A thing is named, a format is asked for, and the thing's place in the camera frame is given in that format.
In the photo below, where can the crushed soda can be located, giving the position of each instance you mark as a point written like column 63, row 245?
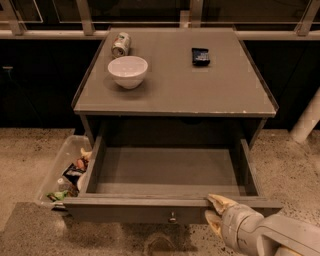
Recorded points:
column 121, row 45

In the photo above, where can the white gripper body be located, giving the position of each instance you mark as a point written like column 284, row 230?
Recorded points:
column 237, row 222

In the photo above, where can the grey top drawer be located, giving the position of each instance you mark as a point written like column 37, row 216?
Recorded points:
column 163, row 171

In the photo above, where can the metal window railing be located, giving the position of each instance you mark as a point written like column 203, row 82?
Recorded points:
column 250, row 19

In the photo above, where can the grey drawer cabinet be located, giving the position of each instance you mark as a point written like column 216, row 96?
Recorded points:
column 228, row 87

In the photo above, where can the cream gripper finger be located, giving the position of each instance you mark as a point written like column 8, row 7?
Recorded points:
column 221, row 203
column 214, row 222

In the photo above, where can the white ceramic bowl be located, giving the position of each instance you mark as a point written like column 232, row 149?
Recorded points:
column 128, row 71

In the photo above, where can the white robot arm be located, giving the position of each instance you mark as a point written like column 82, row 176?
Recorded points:
column 280, row 235

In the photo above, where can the white pole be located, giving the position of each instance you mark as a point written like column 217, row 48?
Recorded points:
column 308, row 119

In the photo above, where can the green snack wrapper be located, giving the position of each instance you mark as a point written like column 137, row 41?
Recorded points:
column 57, row 196

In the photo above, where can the clear plastic bin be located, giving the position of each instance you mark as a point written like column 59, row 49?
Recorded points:
column 54, row 181

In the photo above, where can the dark blue snack packet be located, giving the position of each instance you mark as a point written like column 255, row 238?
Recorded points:
column 200, row 57

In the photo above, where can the black snack packet in bin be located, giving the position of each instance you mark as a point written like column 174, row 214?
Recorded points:
column 73, row 173

